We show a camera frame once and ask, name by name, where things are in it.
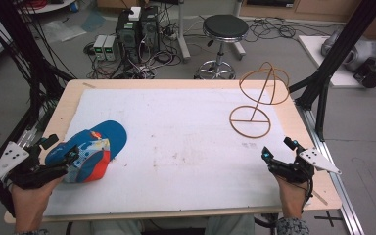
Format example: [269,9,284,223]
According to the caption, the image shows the wooden wire hat stand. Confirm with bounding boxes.
[228,61,291,140]

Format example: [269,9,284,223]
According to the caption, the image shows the grey table leg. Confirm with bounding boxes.
[175,0,192,64]

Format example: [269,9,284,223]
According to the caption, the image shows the black floor cables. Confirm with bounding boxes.
[244,16,298,44]

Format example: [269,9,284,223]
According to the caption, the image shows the clear plastic sheet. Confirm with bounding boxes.
[41,19,88,44]

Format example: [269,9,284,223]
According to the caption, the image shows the black device on board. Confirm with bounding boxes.
[352,58,376,89]

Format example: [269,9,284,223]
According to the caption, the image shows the blue and red cap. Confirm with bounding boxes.
[44,119,128,184]

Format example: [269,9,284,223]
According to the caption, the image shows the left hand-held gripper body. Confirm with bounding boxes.
[0,140,71,191]

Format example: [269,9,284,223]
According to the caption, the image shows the black computer tower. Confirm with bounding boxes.
[139,5,161,55]
[115,9,142,64]

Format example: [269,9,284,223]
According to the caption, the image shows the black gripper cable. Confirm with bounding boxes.
[303,177,315,210]

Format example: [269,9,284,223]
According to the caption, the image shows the person's left hand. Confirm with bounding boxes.
[10,175,65,233]

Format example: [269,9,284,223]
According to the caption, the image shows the white box on computer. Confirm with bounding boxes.
[127,6,142,22]

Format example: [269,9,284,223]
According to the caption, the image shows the grey power supply box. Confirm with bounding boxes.
[92,34,108,62]
[104,34,120,62]

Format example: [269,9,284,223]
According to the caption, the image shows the grey helmet-like device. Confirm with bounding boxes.
[320,29,376,73]

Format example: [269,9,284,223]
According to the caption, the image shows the person's right hand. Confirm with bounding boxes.
[275,174,308,220]

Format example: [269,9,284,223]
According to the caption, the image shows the white table mat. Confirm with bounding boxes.
[43,87,311,217]

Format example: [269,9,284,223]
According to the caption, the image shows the black metal frame post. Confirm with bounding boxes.
[288,0,376,142]
[0,0,76,218]

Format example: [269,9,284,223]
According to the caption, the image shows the white floor board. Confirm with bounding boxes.
[298,34,376,89]

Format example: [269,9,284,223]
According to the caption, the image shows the aluminium rail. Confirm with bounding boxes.
[295,101,366,235]

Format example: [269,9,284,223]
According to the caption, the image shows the black round stool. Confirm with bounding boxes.
[194,14,250,80]

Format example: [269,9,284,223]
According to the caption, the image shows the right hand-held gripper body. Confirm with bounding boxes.
[267,147,343,184]

